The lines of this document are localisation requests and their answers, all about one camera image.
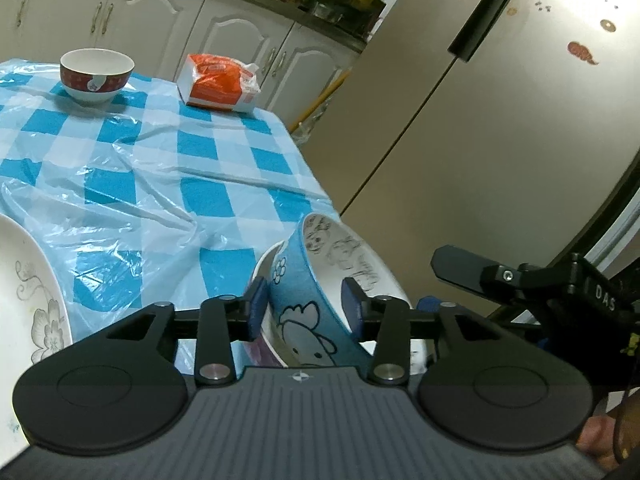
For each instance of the blue checked plastic tablecloth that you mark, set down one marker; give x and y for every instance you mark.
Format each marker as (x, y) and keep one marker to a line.
(150, 160)

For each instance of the plastic bag of greens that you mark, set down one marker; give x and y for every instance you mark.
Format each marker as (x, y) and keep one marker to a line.
(307, 130)

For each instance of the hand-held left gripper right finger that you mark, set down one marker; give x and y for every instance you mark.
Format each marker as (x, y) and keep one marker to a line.
(351, 306)

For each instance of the blue cartoon bowl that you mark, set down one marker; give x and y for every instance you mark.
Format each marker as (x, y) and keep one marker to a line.
(300, 280)

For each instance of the orange tissue pack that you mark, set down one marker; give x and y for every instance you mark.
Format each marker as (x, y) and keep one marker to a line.
(215, 85)

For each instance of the orange swirl sticker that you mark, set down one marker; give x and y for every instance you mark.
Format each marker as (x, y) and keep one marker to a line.
(582, 53)

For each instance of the white kitchen cabinets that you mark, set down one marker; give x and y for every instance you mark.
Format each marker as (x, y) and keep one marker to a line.
(300, 18)

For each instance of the person's right hand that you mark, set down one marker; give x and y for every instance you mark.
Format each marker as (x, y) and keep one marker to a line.
(595, 440)

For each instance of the white grey floral plate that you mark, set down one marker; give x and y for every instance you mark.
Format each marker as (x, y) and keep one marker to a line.
(30, 285)

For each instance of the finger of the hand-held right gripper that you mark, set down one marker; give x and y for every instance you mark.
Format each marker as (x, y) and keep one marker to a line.
(460, 265)
(427, 304)

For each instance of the round brown sticker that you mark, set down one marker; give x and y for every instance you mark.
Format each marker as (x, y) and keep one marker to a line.
(608, 25)

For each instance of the red and white bowl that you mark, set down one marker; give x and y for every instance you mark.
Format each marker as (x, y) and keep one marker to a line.
(95, 85)

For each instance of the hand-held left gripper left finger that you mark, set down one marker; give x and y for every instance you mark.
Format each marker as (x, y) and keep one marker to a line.
(257, 310)

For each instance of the beige refrigerator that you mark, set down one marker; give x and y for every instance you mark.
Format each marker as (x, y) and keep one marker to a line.
(450, 135)

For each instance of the metal basin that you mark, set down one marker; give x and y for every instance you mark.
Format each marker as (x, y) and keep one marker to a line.
(327, 12)

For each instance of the wooden broom stick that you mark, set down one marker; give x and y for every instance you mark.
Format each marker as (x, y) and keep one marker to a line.
(322, 97)

